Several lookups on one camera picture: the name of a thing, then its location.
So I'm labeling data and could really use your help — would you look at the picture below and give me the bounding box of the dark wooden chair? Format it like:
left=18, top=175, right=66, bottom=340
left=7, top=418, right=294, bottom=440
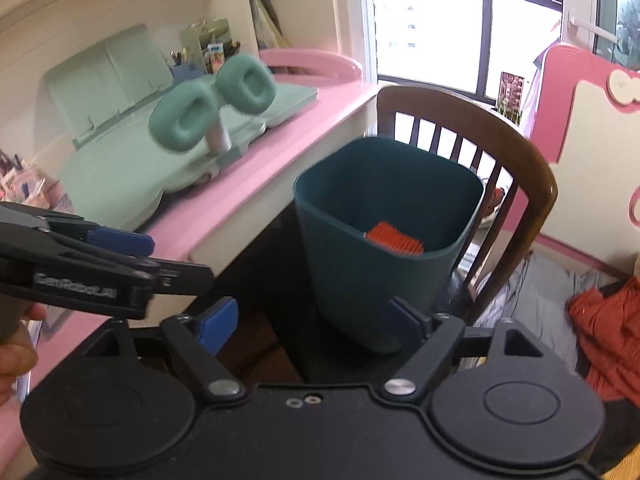
left=278, top=84, right=559, bottom=386

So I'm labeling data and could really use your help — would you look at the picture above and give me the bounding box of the orange red snack bag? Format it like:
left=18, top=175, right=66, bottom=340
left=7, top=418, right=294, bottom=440
left=364, top=221, right=424, bottom=256

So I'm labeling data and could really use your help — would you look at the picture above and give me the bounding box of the dark teal trash bin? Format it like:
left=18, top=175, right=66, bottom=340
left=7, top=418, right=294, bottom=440
left=293, top=136, right=485, bottom=354

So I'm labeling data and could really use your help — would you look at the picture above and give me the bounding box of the person's left hand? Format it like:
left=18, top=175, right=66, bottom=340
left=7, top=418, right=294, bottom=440
left=0, top=296, right=47, bottom=406

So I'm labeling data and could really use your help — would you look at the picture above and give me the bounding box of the green pen holder organizer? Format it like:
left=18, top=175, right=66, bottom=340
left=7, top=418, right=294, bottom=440
left=170, top=18, right=241, bottom=84

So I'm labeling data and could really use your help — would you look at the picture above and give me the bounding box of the red knit sweater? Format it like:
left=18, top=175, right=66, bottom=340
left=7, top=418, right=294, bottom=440
left=567, top=278, right=639, bottom=406

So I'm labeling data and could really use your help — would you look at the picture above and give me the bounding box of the purple hanging garment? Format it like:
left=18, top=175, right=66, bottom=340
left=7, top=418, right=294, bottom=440
left=532, top=39, right=560, bottom=84

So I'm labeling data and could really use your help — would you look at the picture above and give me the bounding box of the pink and white headboard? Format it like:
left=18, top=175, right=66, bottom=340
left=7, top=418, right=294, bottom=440
left=525, top=44, right=639, bottom=274

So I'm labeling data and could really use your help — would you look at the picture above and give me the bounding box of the green tilting desk board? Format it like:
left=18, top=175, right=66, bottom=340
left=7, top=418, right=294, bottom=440
left=43, top=25, right=318, bottom=230

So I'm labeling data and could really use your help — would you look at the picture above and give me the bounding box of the grey pillow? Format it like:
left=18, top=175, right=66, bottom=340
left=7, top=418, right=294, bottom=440
left=474, top=252, right=622, bottom=376

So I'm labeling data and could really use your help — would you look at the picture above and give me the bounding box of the pink and cream desk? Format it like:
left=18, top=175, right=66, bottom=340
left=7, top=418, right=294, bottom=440
left=0, top=48, right=381, bottom=480

